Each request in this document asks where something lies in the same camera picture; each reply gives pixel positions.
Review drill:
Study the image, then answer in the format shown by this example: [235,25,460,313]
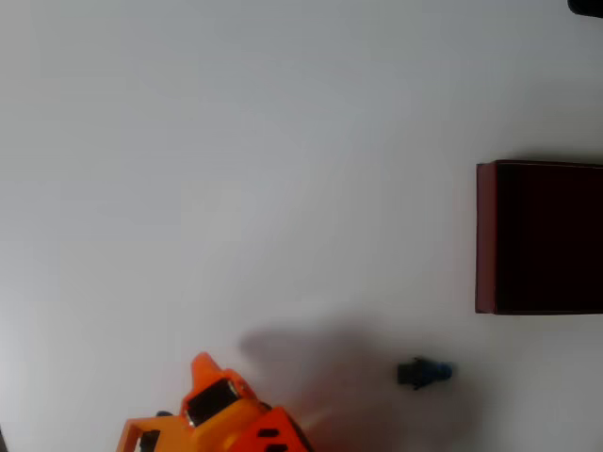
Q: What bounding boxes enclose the small blue black object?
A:
[396,356,455,392]

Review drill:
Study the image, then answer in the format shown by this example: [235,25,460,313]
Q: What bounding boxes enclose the dark red box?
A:
[474,159,603,316]

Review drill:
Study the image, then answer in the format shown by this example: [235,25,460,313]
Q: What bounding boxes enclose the black object at corner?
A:
[567,0,603,19]

